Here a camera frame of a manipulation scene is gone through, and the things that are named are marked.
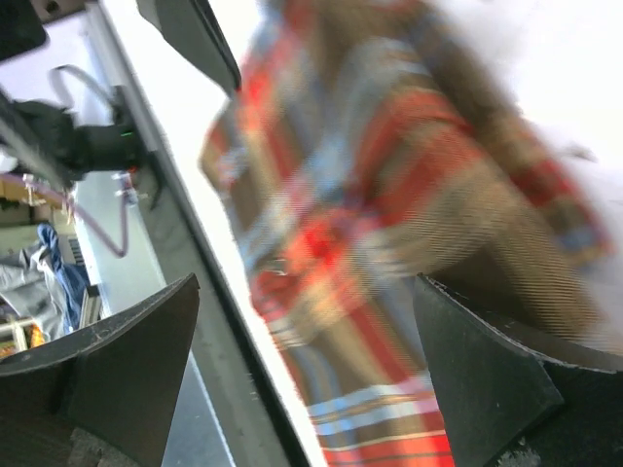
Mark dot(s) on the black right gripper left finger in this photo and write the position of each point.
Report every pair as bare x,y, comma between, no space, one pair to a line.
104,395

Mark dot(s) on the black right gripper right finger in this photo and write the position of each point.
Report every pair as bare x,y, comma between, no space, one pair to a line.
513,396

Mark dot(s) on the red brown plaid shirt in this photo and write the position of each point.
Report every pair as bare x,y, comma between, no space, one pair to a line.
367,145

